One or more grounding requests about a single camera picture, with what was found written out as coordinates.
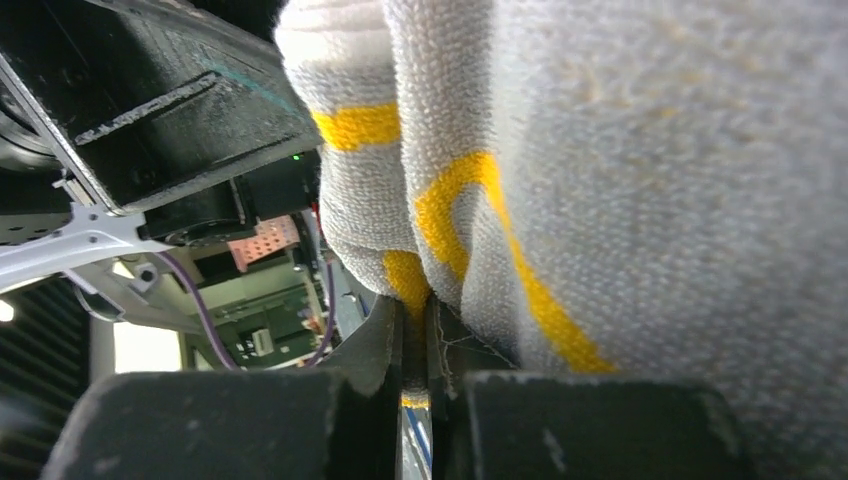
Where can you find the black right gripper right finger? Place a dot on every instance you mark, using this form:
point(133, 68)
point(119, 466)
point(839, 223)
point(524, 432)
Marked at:
point(492, 420)

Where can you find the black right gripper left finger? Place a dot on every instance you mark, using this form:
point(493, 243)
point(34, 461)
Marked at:
point(339, 419)

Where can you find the yellow grey patterned towel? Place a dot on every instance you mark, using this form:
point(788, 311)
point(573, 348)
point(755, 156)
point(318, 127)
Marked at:
point(603, 187)

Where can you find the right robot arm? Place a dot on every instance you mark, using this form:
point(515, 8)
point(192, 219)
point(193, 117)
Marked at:
point(147, 102)

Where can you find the pink plastic basket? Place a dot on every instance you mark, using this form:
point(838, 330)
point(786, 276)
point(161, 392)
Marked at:
point(272, 236)

